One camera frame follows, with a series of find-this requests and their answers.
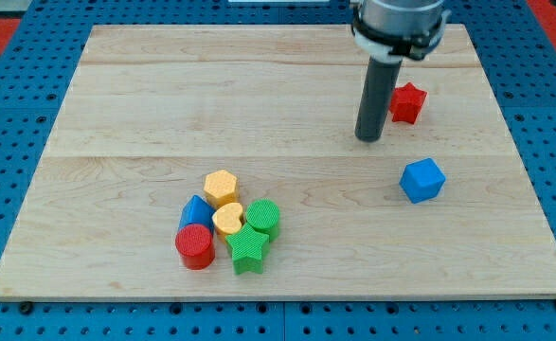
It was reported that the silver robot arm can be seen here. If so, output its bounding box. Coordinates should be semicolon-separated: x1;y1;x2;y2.
350;0;451;64

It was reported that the green star block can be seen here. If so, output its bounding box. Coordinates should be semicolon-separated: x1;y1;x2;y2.
225;224;270;275

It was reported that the red star block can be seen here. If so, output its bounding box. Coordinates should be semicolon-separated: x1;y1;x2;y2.
389;82;428;124

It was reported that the green cylinder block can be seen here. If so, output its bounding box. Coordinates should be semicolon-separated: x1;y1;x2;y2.
245;199;280;242

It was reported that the yellow hexagon block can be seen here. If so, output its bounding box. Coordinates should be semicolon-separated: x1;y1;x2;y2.
204;170;239;209

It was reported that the yellow heart block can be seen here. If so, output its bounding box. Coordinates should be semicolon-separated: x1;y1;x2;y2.
212;202;243;242

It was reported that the wooden board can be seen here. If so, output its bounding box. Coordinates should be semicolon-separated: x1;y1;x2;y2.
0;25;556;302

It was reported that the blue triangle block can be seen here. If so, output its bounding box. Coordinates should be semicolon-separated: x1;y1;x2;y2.
178;195;215;234

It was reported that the red cylinder block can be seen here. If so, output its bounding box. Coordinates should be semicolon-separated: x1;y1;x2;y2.
175;224;215;270

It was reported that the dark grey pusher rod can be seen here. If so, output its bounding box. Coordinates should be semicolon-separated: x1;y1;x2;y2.
354;58;402;142

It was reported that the blue cube block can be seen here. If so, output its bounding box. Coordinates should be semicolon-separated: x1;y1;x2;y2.
399;158;446;204

